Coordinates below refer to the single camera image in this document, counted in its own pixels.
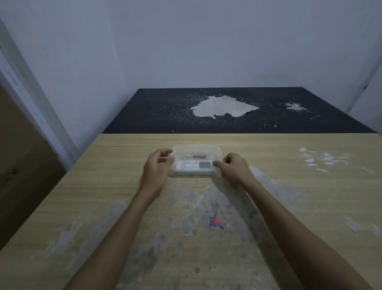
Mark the person's right hand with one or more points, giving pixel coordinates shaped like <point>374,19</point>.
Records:
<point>235,171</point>

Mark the person's left hand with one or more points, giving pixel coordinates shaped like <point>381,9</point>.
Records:
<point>153,173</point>

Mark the person's right thumb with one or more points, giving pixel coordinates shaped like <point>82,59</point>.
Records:
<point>218,164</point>

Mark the person's left thumb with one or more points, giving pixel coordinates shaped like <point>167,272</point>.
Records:
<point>167,160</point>

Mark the clear plastic container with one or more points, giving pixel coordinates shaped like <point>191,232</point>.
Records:
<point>197,151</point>

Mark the person's left forearm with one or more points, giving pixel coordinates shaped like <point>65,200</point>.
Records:
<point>119,239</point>

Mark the person's right forearm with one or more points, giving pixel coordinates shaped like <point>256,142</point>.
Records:
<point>298,233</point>

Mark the white remote control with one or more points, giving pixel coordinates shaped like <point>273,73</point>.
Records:
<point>194,166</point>

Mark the black worn table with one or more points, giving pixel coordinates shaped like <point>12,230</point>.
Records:
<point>167,110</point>

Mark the brown wooden door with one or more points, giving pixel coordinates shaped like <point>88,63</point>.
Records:
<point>21,179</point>

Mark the white door frame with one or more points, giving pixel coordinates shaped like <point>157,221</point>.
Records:
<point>35,113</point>

